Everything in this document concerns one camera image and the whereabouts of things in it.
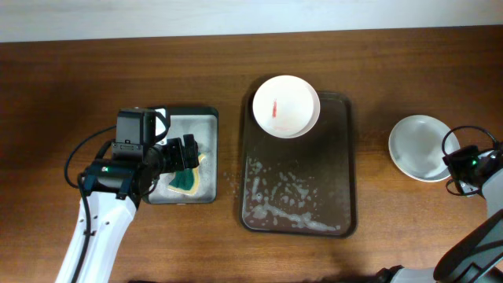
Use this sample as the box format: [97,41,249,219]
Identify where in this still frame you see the black cable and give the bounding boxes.
[440,125,502,197]
[64,125,119,189]

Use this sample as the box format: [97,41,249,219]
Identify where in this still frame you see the large brown serving tray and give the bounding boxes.
[238,91,358,238]

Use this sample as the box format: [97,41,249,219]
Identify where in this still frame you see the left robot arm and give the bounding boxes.
[56,134,200,282]

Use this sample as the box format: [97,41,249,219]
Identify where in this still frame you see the right black cable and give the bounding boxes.
[440,125,502,197]

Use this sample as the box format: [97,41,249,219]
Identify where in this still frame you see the small black soapy tray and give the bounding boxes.
[143,106,218,204]

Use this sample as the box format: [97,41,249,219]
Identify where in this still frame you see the left black cable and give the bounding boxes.
[64,125,119,189]

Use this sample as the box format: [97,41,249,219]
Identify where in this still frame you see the green and yellow sponge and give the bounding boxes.
[167,153,205,196]

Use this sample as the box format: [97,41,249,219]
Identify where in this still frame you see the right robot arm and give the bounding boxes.
[374,143,502,283]

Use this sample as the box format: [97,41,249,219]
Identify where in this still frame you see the pink rimmed white plate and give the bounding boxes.
[251,75,321,139]

